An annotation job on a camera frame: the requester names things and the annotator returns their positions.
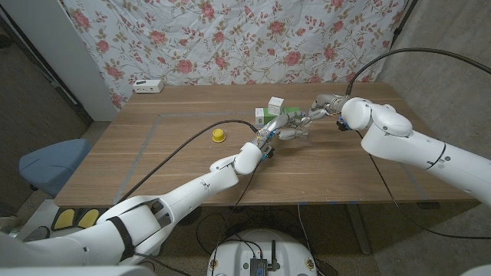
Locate white cube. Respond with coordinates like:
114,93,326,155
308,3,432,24
267,96,285,117

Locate black electronics box with antenna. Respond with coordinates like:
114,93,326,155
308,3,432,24
249,240,280,276

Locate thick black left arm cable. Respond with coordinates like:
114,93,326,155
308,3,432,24
114,119,259,206

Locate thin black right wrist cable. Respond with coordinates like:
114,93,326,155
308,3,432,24
356,130,491,241

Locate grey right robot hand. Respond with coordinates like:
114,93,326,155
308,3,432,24
302,94,350,126

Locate thin black left wrist cable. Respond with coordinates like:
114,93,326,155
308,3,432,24
209,160,262,276

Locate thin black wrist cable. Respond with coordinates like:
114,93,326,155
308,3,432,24
209,160,262,276
356,130,491,241

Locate white power strip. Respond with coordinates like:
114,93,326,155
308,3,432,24
132,78,165,94

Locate floral backdrop cloth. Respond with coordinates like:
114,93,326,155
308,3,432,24
61,0,410,110

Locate white robot torso base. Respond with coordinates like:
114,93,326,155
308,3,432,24
206,228,318,276

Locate grey slipper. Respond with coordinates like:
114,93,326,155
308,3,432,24
22,225,51,243

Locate white board panel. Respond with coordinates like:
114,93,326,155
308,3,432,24
0,0,119,123

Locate blue padded stool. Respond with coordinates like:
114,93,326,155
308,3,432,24
18,138,92,197

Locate green flexible straws box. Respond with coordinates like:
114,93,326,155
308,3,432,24
255,106,302,130

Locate black backdrop stand pole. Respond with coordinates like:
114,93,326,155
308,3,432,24
390,0,419,38

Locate yellow black foot pedal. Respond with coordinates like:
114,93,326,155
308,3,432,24
76,208,101,229
51,208,76,232

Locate clear white-capped medicine bottle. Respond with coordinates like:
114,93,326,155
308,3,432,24
295,116,311,140

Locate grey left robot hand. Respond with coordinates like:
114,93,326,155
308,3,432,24
255,110,310,150

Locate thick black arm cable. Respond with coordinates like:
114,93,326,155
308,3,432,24
344,47,491,97
114,119,259,206

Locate grey table leg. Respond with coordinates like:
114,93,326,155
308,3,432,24
344,202,372,256

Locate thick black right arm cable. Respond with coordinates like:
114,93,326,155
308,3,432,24
344,47,491,97

